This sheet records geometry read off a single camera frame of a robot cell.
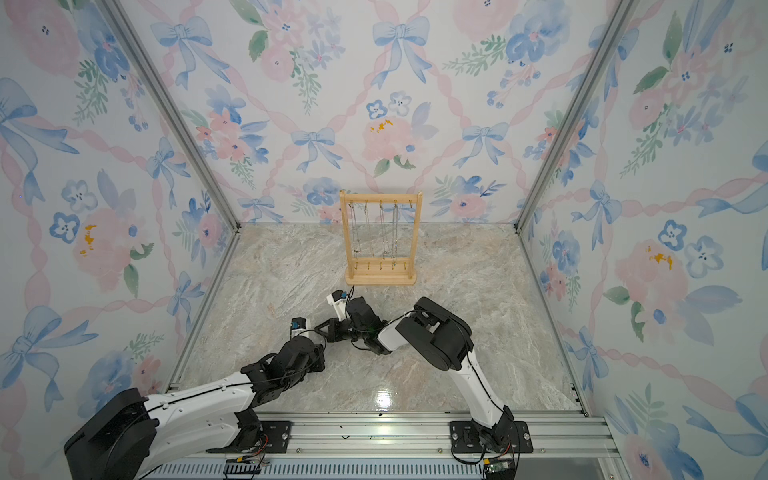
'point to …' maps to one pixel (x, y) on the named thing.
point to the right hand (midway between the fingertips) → (317, 329)
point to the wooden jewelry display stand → (386, 271)
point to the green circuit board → (498, 466)
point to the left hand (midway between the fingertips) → (328, 346)
